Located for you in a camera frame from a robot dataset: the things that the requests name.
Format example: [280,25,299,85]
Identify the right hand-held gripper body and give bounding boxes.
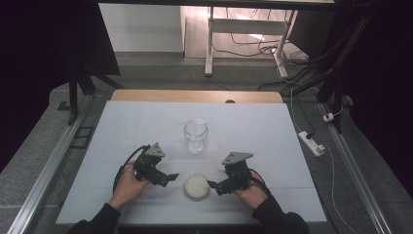
[221,151,254,192]

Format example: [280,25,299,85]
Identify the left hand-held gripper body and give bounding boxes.
[133,141,167,183]

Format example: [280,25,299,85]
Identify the white round jar lid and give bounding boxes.
[184,174,211,201]

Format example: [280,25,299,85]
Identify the clear glass jar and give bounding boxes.
[182,118,209,155]

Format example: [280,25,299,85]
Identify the person's left hand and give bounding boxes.
[108,161,151,212]

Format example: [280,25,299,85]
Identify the person's right hand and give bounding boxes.
[233,170,269,212]

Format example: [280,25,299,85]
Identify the wooden table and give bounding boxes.
[110,89,284,104]

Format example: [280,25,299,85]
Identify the white power strip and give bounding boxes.
[297,130,326,158]

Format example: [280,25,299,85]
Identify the black metal stand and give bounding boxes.
[57,62,125,127]
[281,14,374,135]

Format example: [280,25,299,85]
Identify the black curtain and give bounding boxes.
[324,0,413,198]
[0,0,122,174]

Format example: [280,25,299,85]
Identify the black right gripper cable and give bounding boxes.
[247,168,272,197]

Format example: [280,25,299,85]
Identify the thin white cable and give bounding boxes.
[323,144,354,234]

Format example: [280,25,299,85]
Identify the aluminium floor rail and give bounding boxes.
[319,102,394,234]
[6,94,95,234]

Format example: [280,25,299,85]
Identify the black floor cables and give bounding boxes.
[212,8,310,67]

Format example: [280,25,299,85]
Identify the white desk frame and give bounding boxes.
[204,6,298,79]

